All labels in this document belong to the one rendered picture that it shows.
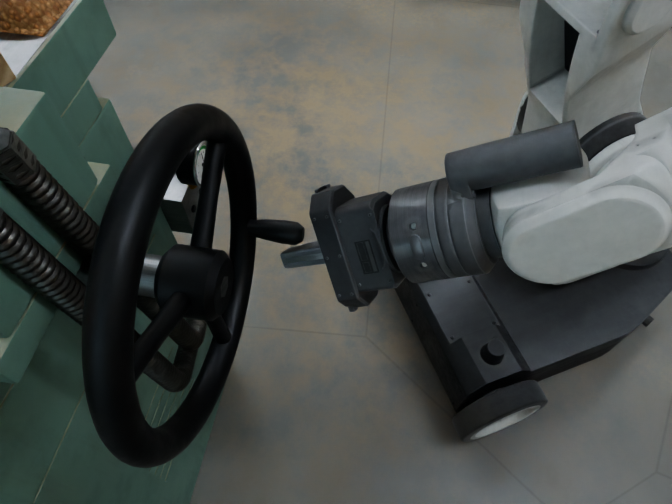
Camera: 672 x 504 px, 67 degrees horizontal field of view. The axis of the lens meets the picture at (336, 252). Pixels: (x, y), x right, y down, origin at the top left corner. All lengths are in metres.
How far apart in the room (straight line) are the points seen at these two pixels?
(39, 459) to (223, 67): 1.61
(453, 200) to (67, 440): 0.50
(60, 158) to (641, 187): 0.39
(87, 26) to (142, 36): 1.66
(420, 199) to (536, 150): 0.10
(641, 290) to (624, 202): 0.98
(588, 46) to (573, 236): 0.33
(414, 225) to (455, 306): 0.73
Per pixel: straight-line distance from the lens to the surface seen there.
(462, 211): 0.41
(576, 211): 0.37
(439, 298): 1.14
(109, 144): 0.64
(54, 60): 0.57
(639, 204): 0.37
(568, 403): 1.34
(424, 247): 0.42
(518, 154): 0.39
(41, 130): 0.39
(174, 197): 0.76
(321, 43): 2.10
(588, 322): 1.25
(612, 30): 0.64
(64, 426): 0.67
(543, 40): 0.78
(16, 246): 0.36
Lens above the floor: 1.18
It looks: 57 degrees down
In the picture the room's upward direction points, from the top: straight up
